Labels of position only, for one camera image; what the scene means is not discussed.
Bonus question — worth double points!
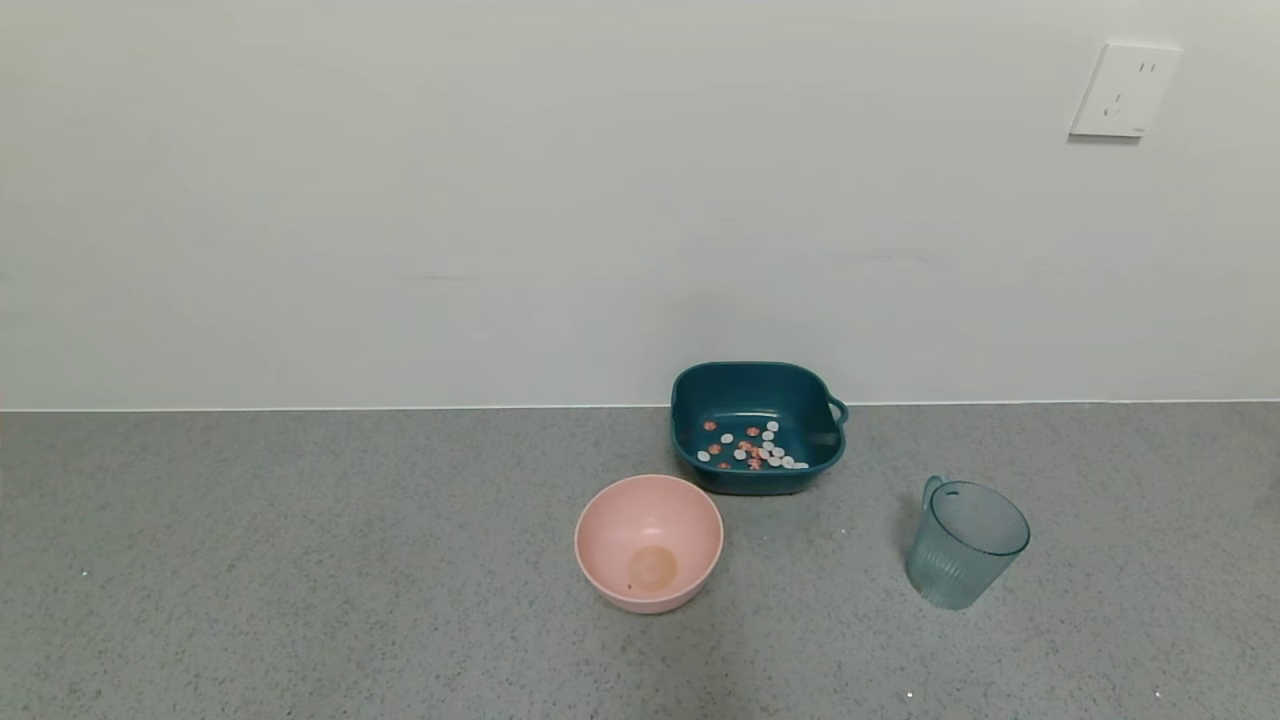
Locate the teal square plastic basin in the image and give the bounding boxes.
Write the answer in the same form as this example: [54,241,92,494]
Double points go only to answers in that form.
[670,361,850,497]

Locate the transparent teal ribbed cup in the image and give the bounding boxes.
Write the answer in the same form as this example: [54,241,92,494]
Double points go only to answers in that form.
[905,474,1032,612]

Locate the pink and white disc pile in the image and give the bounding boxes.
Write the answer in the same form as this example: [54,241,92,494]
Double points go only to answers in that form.
[696,419,812,472]

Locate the pink plastic bowl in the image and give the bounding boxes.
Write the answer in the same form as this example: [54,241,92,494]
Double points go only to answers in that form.
[574,474,725,615]

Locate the white wall socket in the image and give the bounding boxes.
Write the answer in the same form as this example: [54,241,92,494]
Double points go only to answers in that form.
[1067,41,1185,140]

